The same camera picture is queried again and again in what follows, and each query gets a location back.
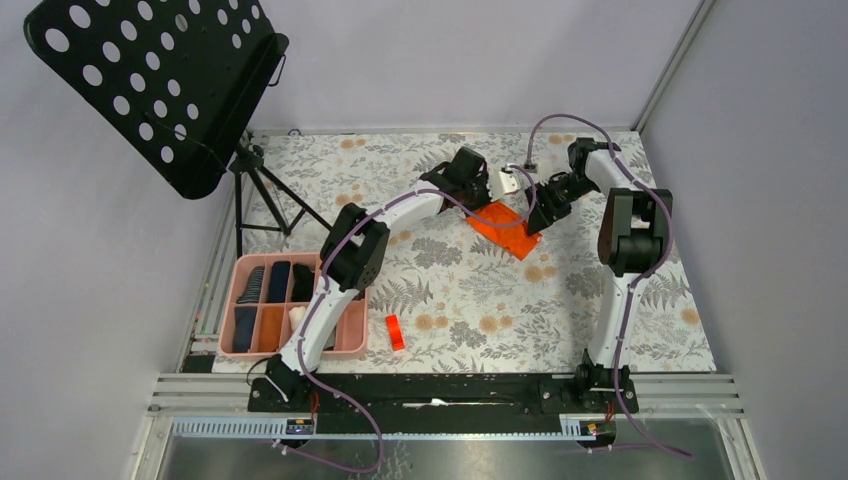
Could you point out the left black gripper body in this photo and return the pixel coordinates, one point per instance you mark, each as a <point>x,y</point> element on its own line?
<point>475,191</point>

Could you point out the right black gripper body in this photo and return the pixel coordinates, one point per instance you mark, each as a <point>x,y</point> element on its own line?
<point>558,196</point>

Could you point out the orange underwear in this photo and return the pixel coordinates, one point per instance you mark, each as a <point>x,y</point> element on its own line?
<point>515,240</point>

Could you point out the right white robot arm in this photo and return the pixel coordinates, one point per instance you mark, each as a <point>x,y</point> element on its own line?
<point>634,240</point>

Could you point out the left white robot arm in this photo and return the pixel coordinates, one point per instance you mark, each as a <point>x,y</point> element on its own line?
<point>352,257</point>

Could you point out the floral tablecloth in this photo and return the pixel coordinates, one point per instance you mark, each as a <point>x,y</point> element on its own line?
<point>463,303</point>

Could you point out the small red block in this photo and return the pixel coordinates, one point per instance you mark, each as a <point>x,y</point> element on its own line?
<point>395,333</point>

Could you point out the black rolled cloth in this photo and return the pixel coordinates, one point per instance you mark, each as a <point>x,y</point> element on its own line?
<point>303,279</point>

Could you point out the pink rolled cloth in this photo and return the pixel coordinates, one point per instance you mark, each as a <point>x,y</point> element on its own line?
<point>296,314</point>

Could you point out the navy rolled cloth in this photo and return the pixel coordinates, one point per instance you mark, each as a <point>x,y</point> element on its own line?
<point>278,282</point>

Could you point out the orange rolled cloth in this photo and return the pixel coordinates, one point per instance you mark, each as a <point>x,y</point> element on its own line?
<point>271,327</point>

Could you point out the striped dark rolled cloth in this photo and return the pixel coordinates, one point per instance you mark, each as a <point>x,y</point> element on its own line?
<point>252,292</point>

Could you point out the blue rolled cloth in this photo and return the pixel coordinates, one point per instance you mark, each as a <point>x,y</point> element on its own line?
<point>244,322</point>

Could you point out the black perforated music stand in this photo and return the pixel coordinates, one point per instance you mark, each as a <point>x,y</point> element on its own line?
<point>178,80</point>

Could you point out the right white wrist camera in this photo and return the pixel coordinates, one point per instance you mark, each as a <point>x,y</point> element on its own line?
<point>531,166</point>

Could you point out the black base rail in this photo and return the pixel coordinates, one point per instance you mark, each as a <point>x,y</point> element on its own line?
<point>430,404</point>

